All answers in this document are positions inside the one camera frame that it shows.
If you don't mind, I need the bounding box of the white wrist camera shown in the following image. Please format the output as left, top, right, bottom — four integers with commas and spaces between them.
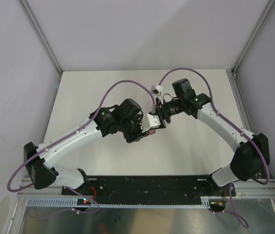
141, 114, 160, 132
150, 85, 163, 101

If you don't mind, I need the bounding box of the grey slotted cable duct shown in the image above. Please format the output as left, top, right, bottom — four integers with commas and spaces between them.
26, 197, 224, 209

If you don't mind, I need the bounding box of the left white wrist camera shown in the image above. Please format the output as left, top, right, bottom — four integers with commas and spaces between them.
141, 114, 160, 132

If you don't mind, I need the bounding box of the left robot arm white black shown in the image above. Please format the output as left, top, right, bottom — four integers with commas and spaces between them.
24, 98, 146, 195

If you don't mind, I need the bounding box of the left aluminium frame post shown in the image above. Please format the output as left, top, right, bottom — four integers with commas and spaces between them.
18, 0, 63, 75

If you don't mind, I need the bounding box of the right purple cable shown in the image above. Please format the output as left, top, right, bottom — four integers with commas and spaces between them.
160, 68, 271, 229

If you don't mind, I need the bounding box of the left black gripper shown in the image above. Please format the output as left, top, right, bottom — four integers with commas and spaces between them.
119, 114, 149, 143

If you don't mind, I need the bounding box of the aluminium frame post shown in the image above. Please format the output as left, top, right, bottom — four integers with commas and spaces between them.
231, 0, 275, 77
18, 0, 63, 75

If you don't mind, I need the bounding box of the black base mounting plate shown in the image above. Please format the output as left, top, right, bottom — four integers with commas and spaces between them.
61, 174, 237, 205

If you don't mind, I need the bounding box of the red pill organizer box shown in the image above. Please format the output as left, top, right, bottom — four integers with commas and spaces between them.
147, 129, 156, 135

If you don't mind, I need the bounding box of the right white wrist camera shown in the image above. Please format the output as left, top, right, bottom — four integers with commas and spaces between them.
150, 85, 163, 101

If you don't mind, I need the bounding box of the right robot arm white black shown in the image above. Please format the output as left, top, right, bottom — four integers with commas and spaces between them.
151, 78, 270, 195

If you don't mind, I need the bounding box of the right aluminium frame post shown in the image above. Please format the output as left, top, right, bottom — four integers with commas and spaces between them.
231, 0, 275, 77

